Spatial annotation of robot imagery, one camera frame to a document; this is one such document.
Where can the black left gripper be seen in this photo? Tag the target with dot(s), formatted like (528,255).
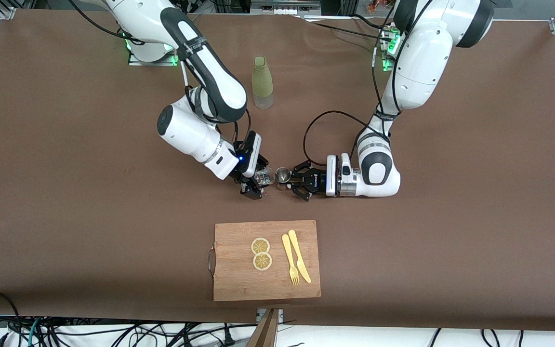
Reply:
(317,181)

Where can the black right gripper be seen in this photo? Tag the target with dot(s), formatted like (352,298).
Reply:
(247,185)

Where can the clear glass shaker cup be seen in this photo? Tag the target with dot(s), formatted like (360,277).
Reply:
(264,179)

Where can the steel jigger measuring cup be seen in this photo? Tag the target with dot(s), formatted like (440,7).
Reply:
(283,174)

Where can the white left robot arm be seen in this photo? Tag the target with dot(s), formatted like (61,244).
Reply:
(422,62)

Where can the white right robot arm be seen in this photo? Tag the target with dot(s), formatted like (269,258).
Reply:
(215,82)

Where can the yellow lemon slice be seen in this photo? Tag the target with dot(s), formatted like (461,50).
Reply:
(260,246)
(262,261)

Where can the yellow plastic knife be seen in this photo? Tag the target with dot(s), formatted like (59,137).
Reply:
(297,250)

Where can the yellow plastic fork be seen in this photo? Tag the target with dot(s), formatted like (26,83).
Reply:
(288,255)

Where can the green sleeved glass bottle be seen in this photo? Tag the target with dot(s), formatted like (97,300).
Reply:
(262,82)

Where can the wooden cutting board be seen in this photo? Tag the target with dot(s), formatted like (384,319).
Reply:
(268,289)

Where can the grey metal box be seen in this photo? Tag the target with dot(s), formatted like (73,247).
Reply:
(284,6)

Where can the orange patterned package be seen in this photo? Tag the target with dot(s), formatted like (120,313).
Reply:
(378,5)

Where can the metal post bracket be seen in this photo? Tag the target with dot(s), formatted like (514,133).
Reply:
(260,315)

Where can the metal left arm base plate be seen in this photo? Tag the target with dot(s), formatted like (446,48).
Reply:
(386,66)

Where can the wooden post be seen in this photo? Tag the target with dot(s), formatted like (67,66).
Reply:
(265,332)

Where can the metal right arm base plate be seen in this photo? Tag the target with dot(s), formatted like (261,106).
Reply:
(152,63)

